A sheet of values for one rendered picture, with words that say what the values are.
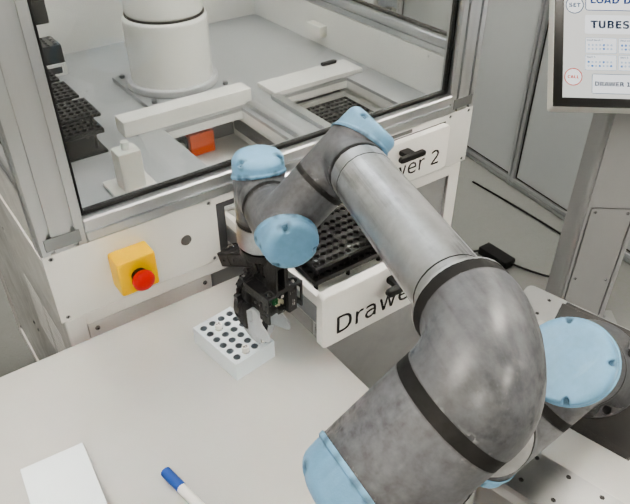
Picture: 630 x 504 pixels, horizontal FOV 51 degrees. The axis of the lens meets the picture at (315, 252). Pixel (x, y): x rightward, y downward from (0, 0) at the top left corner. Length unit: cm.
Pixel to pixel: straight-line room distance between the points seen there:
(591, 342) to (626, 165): 105
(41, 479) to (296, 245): 48
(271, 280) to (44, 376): 45
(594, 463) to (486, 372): 62
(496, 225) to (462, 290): 239
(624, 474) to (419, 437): 63
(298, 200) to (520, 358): 40
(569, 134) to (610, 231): 99
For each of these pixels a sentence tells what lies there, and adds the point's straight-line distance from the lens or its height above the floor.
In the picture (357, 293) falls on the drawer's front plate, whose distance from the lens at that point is 108.
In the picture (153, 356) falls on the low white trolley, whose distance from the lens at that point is 121.
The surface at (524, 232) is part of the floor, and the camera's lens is 293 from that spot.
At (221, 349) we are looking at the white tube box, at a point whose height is 80.
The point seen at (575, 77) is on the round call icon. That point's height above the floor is 101.
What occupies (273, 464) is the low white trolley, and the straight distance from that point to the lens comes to 103.
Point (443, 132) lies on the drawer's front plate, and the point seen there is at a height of 91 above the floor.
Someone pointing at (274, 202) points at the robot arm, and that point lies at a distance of 84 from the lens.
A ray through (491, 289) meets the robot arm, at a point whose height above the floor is 126.
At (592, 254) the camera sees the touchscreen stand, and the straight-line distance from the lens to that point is 206.
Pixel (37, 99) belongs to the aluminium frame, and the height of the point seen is 121.
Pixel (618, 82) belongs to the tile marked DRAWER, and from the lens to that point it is 172.
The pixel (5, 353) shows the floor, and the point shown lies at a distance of 248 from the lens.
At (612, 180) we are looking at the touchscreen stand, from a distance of 193.
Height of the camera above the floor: 160
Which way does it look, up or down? 37 degrees down
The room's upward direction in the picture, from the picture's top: straight up
